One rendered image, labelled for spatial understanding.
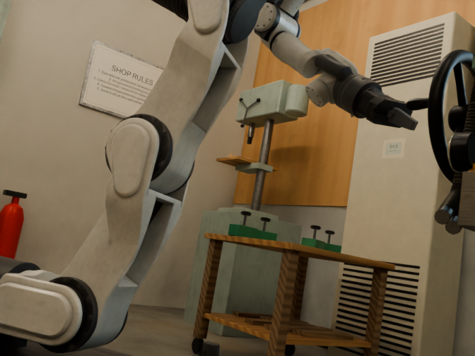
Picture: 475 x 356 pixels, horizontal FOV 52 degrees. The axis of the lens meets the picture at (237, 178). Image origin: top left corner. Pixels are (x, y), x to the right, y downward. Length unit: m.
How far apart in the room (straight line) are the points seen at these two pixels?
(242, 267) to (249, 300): 0.20
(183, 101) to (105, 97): 2.52
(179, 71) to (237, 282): 1.99
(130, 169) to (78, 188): 2.45
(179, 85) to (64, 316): 0.49
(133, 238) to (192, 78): 0.33
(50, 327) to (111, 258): 0.16
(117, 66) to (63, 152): 0.71
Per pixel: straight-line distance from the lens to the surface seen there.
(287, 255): 1.86
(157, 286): 3.68
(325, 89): 1.19
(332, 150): 3.30
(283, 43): 1.31
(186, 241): 3.76
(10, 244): 3.12
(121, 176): 0.95
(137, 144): 0.95
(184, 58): 1.01
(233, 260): 2.84
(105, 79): 3.52
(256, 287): 2.96
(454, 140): 0.81
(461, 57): 1.13
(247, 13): 1.07
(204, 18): 1.00
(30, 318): 1.03
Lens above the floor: 0.44
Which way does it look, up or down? 9 degrees up
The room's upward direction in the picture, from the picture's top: 10 degrees clockwise
